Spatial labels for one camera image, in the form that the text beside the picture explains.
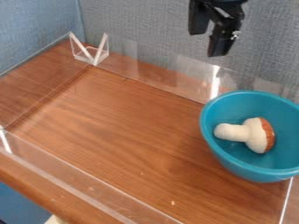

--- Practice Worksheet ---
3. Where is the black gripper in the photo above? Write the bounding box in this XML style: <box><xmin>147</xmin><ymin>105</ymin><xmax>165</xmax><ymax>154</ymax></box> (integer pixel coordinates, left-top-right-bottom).
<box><xmin>189</xmin><ymin>0</ymin><xmax>249</xmax><ymax>57</ymax></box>

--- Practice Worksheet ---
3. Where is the clear acrylic barrier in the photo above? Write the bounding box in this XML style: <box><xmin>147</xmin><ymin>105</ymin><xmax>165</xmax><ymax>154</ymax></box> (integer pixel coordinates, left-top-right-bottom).
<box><xmin>0</xmin><ymin>37</ymin><xmax>299</xmax><ymax>224</ymax></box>

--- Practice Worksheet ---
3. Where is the blue plastic bowl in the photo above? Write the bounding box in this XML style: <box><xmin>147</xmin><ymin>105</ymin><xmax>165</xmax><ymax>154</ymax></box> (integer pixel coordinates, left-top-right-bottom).
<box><xmin>199</xmin><ymin>90</ymin><xmax>299</xmax><ymax>183</ymax></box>

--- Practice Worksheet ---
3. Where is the white toy mushroom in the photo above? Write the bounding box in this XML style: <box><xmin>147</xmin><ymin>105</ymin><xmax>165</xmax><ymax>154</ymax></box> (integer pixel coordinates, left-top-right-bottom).
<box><xmin>214</xmin><ymin>117</ymin><xmax>277</xmax><ymax>154</ymax></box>

